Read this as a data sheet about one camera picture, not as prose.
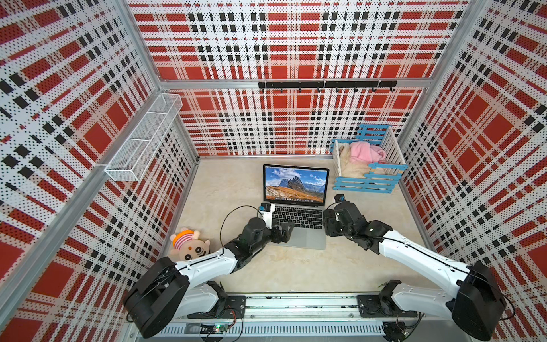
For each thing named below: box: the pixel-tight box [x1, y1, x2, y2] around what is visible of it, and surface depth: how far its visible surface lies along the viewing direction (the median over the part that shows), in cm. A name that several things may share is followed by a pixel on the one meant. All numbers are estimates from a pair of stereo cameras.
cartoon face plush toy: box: [169, 227, 211, 261], surface depth 85 cm
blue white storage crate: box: [329, 123, 409, 194], surface depth 107 cm
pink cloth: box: [349, 141, 387, 164], surface depth 107 cm
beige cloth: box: [337, 142, 387, 179], surface depth 108 cm
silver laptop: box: [257, 163, 330, 251], surface depth 97 cm
